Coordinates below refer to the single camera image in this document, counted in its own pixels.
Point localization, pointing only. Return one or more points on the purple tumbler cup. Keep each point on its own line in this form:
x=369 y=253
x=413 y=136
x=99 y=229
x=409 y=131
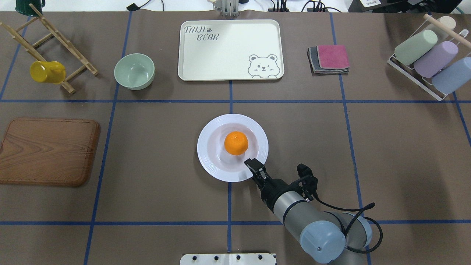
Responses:
x=436 y=59

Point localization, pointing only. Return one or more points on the small black sensor puck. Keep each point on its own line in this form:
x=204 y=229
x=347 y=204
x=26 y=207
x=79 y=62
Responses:
x=132 y=7

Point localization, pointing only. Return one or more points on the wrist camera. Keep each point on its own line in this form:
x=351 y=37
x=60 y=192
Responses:
x=308 y=182

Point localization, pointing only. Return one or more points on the brown wooden tray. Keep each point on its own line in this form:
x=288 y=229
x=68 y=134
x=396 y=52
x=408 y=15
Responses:
x=56 y=152

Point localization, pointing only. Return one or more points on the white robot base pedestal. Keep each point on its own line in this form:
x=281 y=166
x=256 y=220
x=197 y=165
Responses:
x=229 y=259

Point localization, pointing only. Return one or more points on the green tumbler cup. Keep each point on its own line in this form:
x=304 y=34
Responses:
x=415 y=47

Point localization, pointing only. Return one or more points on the blue tumbler cup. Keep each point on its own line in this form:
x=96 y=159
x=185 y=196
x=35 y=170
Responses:
x=453 y=77

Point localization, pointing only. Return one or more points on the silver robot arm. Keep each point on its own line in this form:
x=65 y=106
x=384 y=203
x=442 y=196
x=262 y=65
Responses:
x=335 y=238

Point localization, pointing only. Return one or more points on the aluminium frame post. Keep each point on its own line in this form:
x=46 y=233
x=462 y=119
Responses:
x=227 y=8

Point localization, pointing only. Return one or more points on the orange fruit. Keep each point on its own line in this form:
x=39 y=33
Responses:
x=236 y=143

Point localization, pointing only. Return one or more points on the green ceramic bowl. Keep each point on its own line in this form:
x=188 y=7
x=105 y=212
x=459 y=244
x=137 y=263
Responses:
x=134 y=71

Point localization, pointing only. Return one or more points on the dark green mug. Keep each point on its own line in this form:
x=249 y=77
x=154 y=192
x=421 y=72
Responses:
x=29 y=8

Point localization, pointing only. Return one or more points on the cream bear tray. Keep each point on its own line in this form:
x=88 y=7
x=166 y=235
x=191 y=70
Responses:
x=229 y=50

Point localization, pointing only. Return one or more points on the yellow mug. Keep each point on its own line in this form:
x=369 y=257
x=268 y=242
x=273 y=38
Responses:
x=47 y=72

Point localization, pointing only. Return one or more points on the white cup rack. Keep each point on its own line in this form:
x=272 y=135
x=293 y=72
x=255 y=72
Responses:
x=444 y=27

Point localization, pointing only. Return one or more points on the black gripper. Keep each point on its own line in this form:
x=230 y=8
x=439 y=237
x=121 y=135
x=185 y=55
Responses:
x=271 y=188

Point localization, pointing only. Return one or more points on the pink and grey cloth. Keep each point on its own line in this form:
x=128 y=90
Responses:
x=328 y=59

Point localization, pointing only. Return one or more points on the white round plate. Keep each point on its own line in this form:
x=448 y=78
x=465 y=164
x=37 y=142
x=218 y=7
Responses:
x=217 y=161

